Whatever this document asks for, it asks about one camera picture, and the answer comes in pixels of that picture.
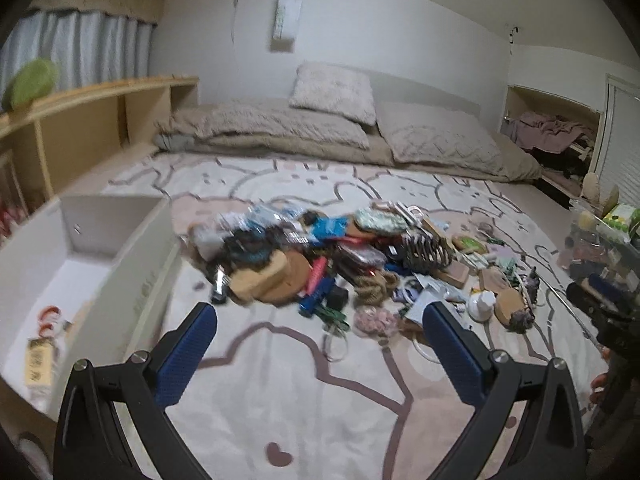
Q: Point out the round green coaster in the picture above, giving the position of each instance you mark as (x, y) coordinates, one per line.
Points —
(470, 244)

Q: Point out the quilted beige pillow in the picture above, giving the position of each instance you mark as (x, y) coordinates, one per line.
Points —
(285, 125)
(440, 135)

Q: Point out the hanging white paper bag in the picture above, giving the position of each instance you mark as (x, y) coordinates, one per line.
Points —
(287, 15)

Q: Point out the white blue packet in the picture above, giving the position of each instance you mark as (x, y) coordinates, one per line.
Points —
(265, 215)

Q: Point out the pinkish wooden block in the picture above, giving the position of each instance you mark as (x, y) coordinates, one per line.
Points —
(457, 272)

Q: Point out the beige duvet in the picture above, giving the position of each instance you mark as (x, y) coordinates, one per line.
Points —
(325, 155)

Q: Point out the grey headboard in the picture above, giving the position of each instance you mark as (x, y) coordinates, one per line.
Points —
(425, 87)

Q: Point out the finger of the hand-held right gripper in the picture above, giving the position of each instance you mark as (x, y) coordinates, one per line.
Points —
(610, 287)
(582, 296)

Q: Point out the beige hair clip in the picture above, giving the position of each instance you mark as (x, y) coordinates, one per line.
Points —
(405, 210)

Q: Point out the green floral pouch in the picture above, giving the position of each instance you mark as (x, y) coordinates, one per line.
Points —
(380, 221)

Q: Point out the oval wooden block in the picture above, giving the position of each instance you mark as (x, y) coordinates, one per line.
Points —
(252, 277)

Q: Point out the light blue curtain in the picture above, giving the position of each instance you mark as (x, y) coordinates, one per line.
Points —
(85, 47)

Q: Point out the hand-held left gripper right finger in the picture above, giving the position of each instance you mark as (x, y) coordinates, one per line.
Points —
(455, 355)

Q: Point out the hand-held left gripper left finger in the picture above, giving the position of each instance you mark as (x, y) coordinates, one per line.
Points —
(185, 355)

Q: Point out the green plush toy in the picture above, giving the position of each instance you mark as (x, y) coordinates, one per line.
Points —
(32, 82)

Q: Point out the yellow tissue pack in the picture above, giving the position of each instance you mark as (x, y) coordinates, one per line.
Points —
(42, 362)

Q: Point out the wooden bedside shelf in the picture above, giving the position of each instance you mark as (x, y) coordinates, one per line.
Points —
(80, 130)

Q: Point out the blue plastic item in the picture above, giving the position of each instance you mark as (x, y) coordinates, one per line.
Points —
(317, 297)

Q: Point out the light wooden block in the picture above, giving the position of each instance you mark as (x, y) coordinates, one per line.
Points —
(492, 280)

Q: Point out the black scrunchie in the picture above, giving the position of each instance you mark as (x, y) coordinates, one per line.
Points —
(245, 252)

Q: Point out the black charger cube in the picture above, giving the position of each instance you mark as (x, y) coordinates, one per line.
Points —
(340, 297)

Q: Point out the white cardboard box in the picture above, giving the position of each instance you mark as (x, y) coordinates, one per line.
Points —
(100, 260)

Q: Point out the green clip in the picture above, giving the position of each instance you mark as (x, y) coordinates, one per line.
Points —
(332, 316)

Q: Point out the pile of clothes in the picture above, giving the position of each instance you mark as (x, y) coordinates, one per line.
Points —
(547, 130)

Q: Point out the fluffy beige pillow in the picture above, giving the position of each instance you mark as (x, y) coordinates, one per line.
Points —
(332, 91)

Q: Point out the person's right hand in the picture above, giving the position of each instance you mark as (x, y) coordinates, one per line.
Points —
(598, 387)

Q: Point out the white foil packet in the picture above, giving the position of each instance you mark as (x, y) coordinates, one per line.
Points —
(435, 290)

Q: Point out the doll in red dress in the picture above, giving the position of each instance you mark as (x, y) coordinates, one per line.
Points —
(7, 220)

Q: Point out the red plastic item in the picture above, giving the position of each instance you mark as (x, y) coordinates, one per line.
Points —
(315, 275)

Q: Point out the crumpled plastic bag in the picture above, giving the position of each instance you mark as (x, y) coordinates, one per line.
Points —
(205, 237)

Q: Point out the round wooden disc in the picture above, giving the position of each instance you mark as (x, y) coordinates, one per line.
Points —
(510, 302)

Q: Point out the clear plastic organizer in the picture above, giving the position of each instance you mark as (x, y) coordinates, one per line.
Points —
(585, 250)

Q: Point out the green tissue pack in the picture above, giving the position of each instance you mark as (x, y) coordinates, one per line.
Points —
(622, 216)

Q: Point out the beige ribbed object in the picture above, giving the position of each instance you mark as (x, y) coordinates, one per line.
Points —
(612, 197)
(592, 187)

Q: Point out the white shutter door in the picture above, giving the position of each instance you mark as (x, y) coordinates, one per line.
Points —
(622, 140)

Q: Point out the black claw hair clip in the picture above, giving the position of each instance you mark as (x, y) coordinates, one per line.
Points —
(425, 252)

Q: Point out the round wooden coaster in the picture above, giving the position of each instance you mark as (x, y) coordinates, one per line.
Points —
(297, 270)

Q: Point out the small white bottle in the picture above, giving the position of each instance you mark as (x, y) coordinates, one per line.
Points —
(482, 305)

